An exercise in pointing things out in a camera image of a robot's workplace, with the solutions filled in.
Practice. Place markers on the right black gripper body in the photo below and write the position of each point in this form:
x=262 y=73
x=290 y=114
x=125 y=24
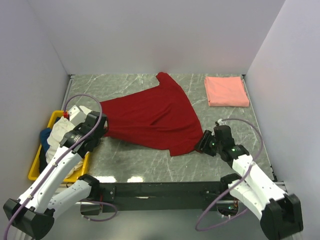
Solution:
x=219 y=147

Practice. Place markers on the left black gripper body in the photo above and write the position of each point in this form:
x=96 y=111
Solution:
x=98 y=137

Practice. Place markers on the dark red t shirt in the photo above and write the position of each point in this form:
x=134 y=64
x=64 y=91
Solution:
x=160 y=117

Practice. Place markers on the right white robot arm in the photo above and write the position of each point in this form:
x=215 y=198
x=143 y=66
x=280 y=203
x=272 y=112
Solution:
x=279 y=213

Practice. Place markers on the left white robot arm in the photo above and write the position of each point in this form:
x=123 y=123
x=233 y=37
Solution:
x=35 y=211

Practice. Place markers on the cream white t shirt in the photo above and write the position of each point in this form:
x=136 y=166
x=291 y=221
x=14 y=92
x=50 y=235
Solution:
x=60 y=125

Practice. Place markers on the dark blue t shirt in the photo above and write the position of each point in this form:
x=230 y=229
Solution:
x=44 y=135

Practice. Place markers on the folded pink t shirt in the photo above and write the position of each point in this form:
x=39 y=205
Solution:
x=226 y=92

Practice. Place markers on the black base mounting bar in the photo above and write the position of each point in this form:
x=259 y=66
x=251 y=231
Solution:
x=156 y=196

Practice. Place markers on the black garment in bin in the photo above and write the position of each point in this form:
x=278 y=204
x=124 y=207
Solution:
x=42 y=160

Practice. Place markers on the aluminium frame rail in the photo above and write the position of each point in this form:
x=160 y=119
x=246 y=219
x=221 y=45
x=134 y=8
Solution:
x=281 y=185

